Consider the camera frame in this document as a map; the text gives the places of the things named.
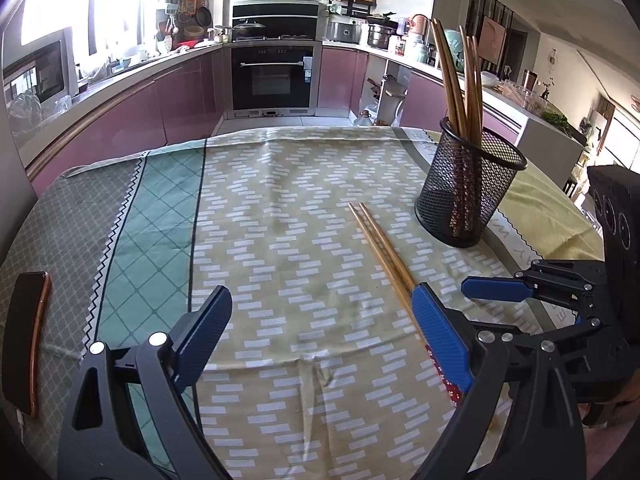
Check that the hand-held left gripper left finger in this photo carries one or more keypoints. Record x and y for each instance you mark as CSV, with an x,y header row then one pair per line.
x,y
202,327

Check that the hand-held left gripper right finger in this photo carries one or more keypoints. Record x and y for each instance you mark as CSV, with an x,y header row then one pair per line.
x,y
440,335

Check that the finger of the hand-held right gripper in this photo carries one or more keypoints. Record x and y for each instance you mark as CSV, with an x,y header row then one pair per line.
x,y
575,332
495,289

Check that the wooden chopstick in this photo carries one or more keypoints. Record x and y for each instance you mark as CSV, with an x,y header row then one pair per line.
x,y
382,262
452,75
468,85
477,90
387,245
445,75

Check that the black mesh utensil holder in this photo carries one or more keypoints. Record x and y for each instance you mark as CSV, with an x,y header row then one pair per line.
x,y
465,200

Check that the yellow cloth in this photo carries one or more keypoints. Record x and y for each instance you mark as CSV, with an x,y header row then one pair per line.
x,y
545,205

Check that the patterned tablecloth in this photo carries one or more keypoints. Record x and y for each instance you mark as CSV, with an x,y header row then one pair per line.
x,y
300,240

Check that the white kitchen island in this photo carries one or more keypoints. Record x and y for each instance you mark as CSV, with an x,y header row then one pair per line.
x,y
550,150

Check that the green vegetables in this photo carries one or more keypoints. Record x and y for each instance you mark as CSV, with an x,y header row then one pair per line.
x,y
556,121

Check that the phone in brown case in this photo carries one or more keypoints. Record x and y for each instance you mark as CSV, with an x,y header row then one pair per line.
x,y
22,340

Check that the clear food container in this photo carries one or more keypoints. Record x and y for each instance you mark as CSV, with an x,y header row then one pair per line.
x,y
525,95

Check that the clear plastic jug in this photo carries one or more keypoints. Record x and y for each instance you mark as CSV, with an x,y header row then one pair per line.
x,y
363,119

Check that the pink base cabinets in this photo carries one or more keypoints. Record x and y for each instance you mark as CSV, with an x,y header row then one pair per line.
x,y
150,105
340,77

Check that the built-in oven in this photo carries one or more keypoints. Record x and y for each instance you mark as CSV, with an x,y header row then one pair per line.
x,y
275,77

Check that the pink thermos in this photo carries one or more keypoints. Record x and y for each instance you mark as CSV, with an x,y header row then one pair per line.
x,y
420,25

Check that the clear plastic bag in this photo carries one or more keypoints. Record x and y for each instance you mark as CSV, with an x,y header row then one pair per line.
x,y
30,112

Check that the steel steamer pot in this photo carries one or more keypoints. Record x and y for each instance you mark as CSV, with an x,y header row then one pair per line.
x,y
382,34

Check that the silver rice cooker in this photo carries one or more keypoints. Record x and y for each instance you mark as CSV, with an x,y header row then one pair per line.
x,y
343,33

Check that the silver toaster oven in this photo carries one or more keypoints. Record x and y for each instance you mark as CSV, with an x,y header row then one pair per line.
x,y
40,72

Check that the wok with lid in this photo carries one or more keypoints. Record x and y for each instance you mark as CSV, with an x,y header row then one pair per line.
x,y
249,27

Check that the black range hood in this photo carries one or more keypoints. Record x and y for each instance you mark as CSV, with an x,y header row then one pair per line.
x,y
275,19

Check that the hanging pans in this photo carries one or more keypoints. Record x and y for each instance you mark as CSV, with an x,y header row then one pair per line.
x,y
195,10

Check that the kitchen window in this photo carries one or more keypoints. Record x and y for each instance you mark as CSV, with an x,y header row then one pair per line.
x,y
115,5

